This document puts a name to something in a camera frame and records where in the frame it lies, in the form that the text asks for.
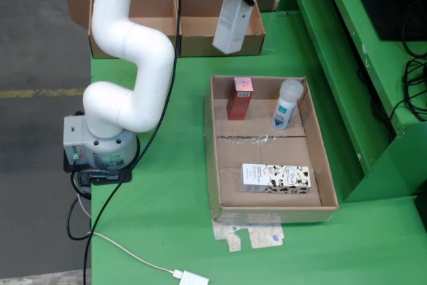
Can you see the white adapter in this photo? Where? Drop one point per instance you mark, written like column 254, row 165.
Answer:
column 193, row 280

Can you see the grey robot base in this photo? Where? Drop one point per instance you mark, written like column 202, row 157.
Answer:
column 100, row 148

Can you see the flattened patterned carton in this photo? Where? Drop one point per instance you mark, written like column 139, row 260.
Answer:
column 263, row 235

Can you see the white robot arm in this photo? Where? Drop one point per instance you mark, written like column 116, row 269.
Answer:
column 133, row 48

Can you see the white bottle frosted cap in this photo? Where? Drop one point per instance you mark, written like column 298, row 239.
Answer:
column 285, row 108

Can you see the green metal shelf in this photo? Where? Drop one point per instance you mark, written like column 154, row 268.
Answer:
column 333, row 64

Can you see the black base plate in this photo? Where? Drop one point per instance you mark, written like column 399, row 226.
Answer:
column 125, row 176

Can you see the shallow cardboard tray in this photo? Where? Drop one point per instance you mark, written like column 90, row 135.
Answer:
column 267, row 151

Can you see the red carton box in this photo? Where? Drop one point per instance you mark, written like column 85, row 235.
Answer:
column 238, row 104

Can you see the cow print hand cream box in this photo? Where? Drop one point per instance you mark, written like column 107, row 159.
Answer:
column 277, row 178

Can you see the open cardboard box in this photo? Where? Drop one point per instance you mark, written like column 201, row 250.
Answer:
column 200, row 21
column 153, row 8

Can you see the white carton box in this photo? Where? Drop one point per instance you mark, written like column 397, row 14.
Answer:
column 233, row 24

